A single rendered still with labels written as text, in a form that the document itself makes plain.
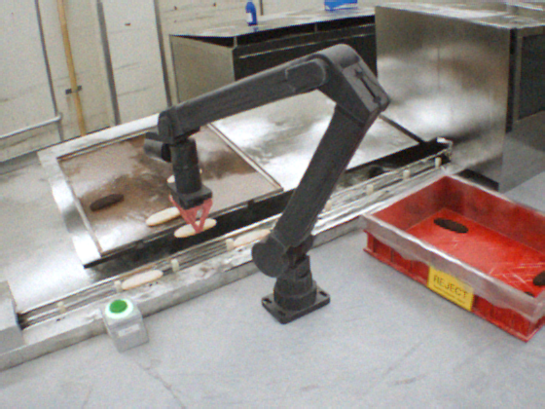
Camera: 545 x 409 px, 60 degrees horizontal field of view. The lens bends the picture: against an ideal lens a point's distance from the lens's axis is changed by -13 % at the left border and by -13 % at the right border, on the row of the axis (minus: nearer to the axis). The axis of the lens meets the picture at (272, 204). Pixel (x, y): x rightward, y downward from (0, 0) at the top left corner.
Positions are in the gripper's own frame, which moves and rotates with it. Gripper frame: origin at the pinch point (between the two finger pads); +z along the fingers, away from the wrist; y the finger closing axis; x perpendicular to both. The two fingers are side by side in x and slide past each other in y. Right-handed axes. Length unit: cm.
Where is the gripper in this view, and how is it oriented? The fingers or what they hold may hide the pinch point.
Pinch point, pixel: (195, 224)
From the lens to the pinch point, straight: 117.8
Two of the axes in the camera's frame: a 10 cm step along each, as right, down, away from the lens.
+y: -5.3, -3.7, 7.6
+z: 0.7, 8.8, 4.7
